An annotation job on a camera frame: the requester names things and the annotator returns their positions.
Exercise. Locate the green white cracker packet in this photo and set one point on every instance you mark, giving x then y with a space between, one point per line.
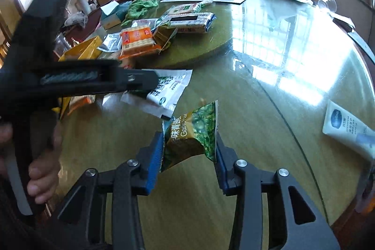
181 8

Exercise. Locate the white cream tube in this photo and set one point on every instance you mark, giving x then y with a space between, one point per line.
342 124

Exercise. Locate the dark wooden cabinet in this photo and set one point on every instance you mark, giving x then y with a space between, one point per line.
93 18

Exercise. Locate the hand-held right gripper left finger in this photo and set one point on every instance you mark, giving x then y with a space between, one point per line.
155 159

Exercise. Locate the white cylindrical container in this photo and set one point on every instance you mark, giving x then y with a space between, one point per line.
83 2

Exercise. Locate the yellow cardboard box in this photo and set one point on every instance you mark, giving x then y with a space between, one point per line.
85 48

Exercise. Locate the green cloth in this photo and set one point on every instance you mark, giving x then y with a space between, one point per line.
140 7

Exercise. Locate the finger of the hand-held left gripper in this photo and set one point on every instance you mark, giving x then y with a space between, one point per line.
140 80

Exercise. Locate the green glass turntable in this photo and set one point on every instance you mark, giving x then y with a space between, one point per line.
205 42

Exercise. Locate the clear plastic bag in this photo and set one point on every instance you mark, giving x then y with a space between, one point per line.
76 18

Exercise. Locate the blue striped cracker packet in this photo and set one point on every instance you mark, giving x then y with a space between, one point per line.
202 23

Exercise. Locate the person's left hand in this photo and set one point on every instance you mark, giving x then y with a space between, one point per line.
41 173

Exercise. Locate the green pea snack packet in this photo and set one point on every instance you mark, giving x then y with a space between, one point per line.
190 132

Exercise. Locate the teal tissue box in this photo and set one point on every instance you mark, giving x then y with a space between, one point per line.
111 17

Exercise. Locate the orange cracker packet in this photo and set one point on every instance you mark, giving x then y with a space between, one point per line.
137 39
82 103

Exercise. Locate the clear cracker packet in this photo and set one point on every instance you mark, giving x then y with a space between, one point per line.
145 23

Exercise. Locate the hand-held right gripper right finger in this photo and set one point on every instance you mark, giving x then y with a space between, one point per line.
220 160

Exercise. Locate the white snack packet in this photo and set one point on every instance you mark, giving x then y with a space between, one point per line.
172 86

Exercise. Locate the tall clear glass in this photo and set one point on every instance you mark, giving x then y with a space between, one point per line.
62 43

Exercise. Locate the silver snack packet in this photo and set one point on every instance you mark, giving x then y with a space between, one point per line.
111 42

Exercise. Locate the small clear glass cup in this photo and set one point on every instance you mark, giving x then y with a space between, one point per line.
326 2

